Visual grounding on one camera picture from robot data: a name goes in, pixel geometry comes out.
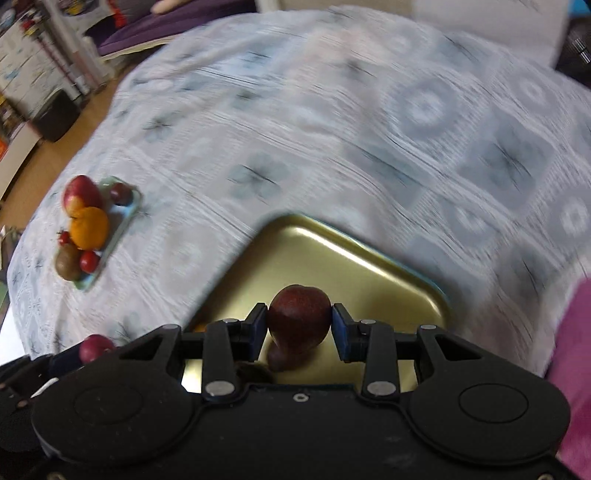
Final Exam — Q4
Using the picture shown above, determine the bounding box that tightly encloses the red apple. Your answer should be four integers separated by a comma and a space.
63, 175, 103, 217

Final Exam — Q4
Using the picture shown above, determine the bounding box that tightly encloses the black speaker box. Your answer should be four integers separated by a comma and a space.
34, 90, 81, 141

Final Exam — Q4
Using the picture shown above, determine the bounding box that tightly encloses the light green plate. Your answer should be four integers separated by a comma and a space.
58, 176, 143, 292

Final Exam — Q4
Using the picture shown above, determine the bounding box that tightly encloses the dark brown leather bag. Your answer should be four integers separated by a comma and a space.
556, 28, 591, 88

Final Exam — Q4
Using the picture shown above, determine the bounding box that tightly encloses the orange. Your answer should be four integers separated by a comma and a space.
69, 207, 110, 250

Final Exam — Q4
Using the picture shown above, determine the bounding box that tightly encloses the stack of leaning boards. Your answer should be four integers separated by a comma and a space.
46, 0, 116, 97

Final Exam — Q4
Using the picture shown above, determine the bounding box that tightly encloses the white lace floral tablecloth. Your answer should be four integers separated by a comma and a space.
7, 4, 591, 384

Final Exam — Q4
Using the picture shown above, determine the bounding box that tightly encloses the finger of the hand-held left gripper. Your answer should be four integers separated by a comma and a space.
46, 344, 121, 377

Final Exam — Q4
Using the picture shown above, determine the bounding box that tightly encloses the brown kiwi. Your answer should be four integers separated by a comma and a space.
55, 243, 85, 281

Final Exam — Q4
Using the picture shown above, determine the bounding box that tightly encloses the gold metal tray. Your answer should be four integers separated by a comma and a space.
182, 212, 452, 393

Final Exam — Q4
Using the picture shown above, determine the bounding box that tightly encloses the white paper bag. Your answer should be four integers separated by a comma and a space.
411, 0, 568, 61

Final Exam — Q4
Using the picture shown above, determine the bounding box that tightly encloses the pink blanket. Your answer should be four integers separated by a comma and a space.
545, 272, 591, 480

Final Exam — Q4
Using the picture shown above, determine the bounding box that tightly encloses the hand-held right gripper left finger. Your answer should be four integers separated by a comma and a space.
119, 302, 269, 400

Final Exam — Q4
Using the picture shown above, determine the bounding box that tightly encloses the dark plum on plate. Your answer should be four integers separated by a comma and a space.
110, 182, 134, 206

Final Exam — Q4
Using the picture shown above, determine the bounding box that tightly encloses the purple sofa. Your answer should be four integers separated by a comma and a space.
97, 0, 259, 61

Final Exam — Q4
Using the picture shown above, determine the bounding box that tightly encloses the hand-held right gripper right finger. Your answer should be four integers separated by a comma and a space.
331, 302, 485, 400

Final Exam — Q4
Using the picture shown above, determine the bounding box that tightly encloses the cartoon printed board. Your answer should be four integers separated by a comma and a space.
0, 9, 65, 134

